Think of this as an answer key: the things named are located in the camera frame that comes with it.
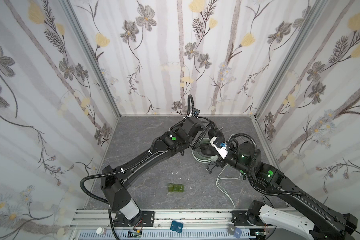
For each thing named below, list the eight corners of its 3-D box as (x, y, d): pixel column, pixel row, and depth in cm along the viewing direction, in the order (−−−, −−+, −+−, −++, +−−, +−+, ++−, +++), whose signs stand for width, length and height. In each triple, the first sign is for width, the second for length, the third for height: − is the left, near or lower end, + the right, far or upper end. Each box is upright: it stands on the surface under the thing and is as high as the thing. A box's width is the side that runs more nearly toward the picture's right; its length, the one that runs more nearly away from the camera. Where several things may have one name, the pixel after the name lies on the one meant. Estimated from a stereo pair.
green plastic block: (167, 192, 85) (167, 190, 83) (168, 184, 87) (167, 183, 85) (184, 192, 85) (184, 190, 83) (184, 184, 88) (184, 183, 85)
